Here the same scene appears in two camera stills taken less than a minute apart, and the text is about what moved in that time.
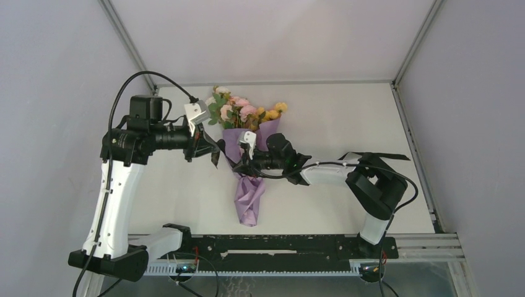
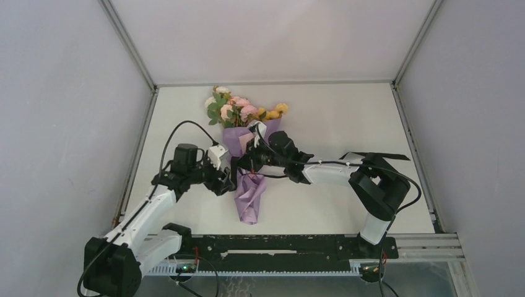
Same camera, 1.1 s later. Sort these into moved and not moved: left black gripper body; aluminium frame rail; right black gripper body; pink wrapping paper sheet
Moved: left black gripper body
Not moved: pink wrapping paper sheet; aluminium frame rail; right black gripper body
